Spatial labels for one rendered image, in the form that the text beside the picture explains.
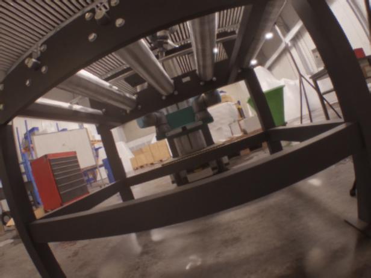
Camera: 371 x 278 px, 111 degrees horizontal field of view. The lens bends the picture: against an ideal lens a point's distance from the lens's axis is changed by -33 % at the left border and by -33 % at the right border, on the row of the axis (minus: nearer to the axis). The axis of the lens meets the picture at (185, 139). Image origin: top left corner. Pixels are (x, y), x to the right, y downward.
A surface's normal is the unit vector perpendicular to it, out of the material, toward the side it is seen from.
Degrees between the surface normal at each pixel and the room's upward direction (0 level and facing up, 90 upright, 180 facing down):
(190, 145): 90
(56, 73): 90
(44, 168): 90
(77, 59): 90
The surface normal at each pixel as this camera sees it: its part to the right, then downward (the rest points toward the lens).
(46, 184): -0.12, 0.01
